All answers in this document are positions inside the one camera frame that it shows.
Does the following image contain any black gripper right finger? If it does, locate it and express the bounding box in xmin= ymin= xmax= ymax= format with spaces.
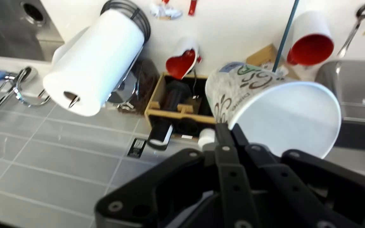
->
xmin=231 ymin=124 xmax=365 ymax=228

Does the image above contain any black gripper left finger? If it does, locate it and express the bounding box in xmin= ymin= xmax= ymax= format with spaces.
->
xmin=93 ymin=122 xmax=250 ymax=228

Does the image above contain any printed white paper cup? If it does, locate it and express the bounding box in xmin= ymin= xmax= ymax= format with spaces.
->
xmin=203 ymin=61 xmax=343 ymax=160

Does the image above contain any small white cup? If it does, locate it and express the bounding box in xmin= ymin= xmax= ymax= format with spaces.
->
xmin=196 ymin=127 xmax=216 ymax=152

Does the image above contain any wooden countertop organizer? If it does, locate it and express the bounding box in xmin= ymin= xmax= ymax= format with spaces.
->
xmin=143 ymin=72 xmax=217 ymax=129

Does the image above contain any black QR code sign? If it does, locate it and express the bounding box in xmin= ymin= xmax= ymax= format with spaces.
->
xmin=126 ymin=136 xmax=148 ymax=160

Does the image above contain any stainless steel canister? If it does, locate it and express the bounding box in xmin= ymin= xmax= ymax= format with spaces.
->
xmin=314 ymin=58 xmax=365 ymax=124

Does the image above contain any broken white red mug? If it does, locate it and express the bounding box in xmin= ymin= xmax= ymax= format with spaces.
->
xmin=164 ymin=39 xmax=201 ymax=82

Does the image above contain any white mug red inside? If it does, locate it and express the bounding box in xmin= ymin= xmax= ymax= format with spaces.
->
xmin=285 ymin=9 xmax=335 ymax=67

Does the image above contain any metal spoon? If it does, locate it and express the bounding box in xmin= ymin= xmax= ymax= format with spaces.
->
xmin=335 ymin=1 xmax=365 ymax=60

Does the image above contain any small red mug shard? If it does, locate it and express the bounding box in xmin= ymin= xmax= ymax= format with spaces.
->
xmin=186 ymin=0 xmax=200 ymax=18

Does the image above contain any white paper towel roll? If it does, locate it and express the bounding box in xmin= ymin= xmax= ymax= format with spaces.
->
xmin=41 ymin=8 xmax=145 ymax=118

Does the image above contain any crumpled silver wrapper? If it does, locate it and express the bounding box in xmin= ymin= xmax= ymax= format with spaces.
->
xmin=149 ymin=1 xmax=183 ymax=20

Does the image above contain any chrome faucet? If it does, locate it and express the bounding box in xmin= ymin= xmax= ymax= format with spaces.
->
xmin=0 ymin=62 xmax=51 ymax=124

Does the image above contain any stainless steel sink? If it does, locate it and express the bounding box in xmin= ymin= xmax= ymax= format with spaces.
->
xmin=0 ymin=0 xmax=65 ymax=63

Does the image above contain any black wire towel holder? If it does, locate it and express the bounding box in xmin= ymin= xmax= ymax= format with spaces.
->
xmin=62 ymin=0 xmax=153 ymax=110

